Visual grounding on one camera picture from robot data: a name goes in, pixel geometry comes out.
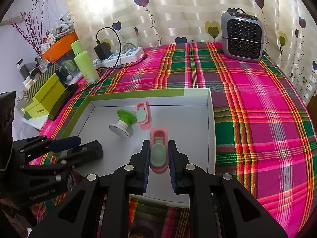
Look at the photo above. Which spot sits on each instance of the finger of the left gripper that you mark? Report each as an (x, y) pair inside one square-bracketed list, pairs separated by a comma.
[(30, 149), (74, 158)]

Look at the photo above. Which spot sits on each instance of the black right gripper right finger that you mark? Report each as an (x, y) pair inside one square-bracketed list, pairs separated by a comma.
[(189, 179)]

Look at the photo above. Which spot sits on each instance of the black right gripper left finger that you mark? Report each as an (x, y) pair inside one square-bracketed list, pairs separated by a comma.
[(130, 179)]

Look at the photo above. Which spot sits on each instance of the green white roller massager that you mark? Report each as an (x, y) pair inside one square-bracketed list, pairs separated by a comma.
[(126, 119)]

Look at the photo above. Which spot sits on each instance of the pink green clip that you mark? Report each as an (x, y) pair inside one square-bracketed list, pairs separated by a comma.
[(159, 155), (143, 115)]

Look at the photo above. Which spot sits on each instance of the green white cardboard box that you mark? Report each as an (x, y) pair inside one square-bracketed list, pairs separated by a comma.
[(187, 113)]

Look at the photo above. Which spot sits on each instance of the yellow green gift box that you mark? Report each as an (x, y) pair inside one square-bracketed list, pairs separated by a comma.
[(46, 97)]

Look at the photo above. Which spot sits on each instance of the striped box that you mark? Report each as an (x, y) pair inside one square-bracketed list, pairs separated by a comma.
[(29, 94)]

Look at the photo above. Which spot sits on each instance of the pink plaid bedspread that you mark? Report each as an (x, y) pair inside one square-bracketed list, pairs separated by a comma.
[(264, 134)]

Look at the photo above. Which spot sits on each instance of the light green bottle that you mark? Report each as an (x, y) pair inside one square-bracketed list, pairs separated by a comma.
[(84, 63)]

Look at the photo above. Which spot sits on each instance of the black charger plug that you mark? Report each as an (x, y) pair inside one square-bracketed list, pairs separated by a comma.
[(103, 50)]

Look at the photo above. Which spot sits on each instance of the white blue power strip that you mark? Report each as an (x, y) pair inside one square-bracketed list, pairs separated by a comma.
[(131, 56)]

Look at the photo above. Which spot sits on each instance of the orange tray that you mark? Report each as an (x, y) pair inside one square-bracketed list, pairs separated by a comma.
[(60, 48)]

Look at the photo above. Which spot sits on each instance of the red twig decoration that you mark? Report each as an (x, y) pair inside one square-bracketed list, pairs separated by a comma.
[(31, 25)]

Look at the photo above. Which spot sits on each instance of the heart pattern curtain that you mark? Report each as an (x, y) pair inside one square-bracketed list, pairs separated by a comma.
[(289, 28)]

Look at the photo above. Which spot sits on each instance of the grey portable heater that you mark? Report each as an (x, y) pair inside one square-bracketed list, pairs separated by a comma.
[(242, 35)]

